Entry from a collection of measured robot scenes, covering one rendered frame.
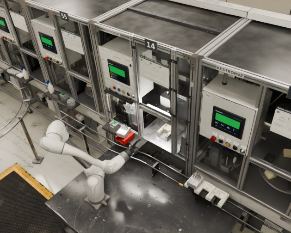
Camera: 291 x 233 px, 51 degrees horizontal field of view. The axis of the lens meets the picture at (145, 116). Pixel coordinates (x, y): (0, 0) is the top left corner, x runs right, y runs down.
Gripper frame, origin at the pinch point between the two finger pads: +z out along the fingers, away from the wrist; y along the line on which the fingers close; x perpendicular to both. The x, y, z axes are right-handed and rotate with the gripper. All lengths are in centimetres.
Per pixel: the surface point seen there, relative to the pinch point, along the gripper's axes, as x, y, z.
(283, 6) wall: 14, -2, 379
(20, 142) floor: 221, -112, -28
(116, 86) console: 45, 32, 20
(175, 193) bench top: -40, -45, -1
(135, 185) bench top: -3.5, -44.5, -17.2
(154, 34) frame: 9, 88, 37
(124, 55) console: 29, 70, 21
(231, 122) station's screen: -74, 50, 18
